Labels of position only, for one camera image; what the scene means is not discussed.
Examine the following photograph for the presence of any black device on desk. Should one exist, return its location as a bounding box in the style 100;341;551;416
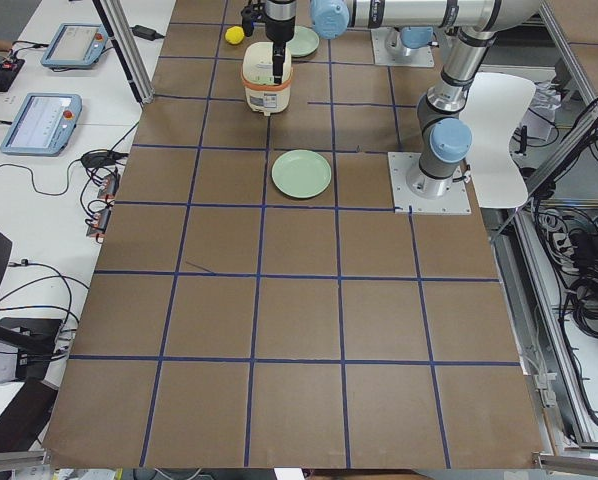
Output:
0;317;62;384

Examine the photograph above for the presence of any lower teach pendant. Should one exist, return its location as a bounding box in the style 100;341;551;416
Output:
0;93;82;156

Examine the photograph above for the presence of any teach pendant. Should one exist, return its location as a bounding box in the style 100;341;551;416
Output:
40;23;108;69
0;93;82;156

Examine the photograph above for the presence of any black cable bundle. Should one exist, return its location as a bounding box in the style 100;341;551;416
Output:
533;199;598;346

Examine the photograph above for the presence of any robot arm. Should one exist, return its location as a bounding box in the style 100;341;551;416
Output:
310;0;540;199
384;26;435;60

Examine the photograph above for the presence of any aluminium frame post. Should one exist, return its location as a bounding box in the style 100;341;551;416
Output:
92;0;155;105

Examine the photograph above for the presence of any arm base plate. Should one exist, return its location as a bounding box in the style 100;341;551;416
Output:
388;152;471;215
371;27;434;68

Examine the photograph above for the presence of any white chair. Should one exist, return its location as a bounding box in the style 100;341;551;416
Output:
459;73;536;209

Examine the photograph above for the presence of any upper teach pendant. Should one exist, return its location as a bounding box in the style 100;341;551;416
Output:
40;23;108;69

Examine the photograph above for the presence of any yellow crumpled toy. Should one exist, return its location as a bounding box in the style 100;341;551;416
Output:
224;26;245;45

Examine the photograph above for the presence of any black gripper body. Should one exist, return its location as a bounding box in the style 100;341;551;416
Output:
265;17;295;44

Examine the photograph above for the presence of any white rice cooker orange handle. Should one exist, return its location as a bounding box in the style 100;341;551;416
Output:
241;42;293;116

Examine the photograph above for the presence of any black power adapter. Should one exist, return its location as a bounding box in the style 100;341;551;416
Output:
131;25;164;41

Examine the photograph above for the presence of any green plate near arm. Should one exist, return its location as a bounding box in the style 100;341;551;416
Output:
286;25;320;58
271;150;332;199

